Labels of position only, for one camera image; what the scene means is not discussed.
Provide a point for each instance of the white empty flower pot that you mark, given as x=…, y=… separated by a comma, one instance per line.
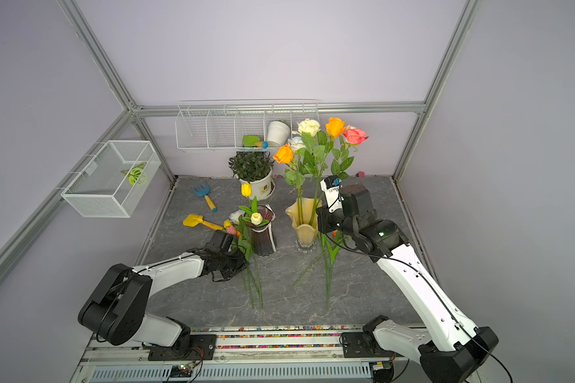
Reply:
x=278, y=134

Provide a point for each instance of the blue toy rake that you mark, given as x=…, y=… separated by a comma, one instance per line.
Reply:
x=203, y=190

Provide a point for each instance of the white wire wall shelf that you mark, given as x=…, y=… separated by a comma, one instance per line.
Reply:
x=221, y=125

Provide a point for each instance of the dark red glass vase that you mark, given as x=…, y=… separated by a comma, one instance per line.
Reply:
x=263, y=239

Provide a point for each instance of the green toy trowel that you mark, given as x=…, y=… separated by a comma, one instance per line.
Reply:
x=251, y=141

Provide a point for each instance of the yellow tulip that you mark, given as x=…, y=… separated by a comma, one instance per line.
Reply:
x=247, y=192

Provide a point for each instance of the white rose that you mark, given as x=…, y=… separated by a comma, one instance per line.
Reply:
x=296, y=143

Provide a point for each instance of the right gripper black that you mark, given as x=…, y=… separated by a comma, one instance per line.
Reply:
x=325, y=215

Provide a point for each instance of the orange rose tall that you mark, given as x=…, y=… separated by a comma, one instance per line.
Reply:
x=330, y=142

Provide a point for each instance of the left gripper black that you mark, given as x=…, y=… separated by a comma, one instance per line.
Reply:
x=239, y=266

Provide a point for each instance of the pink tulip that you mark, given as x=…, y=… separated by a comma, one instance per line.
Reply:
x=251, y=274

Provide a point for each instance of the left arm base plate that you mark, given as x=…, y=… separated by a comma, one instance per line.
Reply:
x=191, y=347

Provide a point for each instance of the pink rose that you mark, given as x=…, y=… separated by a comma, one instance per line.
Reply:
x=331, y=244
x=354, y=137

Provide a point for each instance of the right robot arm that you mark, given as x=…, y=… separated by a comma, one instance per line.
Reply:
x=451, y=347

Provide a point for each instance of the cream tulip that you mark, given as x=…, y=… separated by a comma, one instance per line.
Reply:
x=255, y=220

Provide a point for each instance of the aluminium rail frame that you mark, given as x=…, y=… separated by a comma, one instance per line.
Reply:
x=251, y=354

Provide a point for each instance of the potted green plant white pot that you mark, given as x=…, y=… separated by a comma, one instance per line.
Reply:
x=256, y=169

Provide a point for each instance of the white wire side basket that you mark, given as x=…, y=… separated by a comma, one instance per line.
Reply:
x=114, y=180

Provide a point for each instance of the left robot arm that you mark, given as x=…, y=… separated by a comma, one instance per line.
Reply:
x=117, y=312

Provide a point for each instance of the pink rose lying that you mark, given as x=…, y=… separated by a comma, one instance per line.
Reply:
x=331, y=244

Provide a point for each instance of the yellow toy shovel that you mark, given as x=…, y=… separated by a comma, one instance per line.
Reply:
x=192, y=221

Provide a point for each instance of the yellow wavy glass vase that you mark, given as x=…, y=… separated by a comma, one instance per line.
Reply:
x=305, y=222

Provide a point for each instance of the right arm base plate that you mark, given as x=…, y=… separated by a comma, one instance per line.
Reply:
x=358, y=345

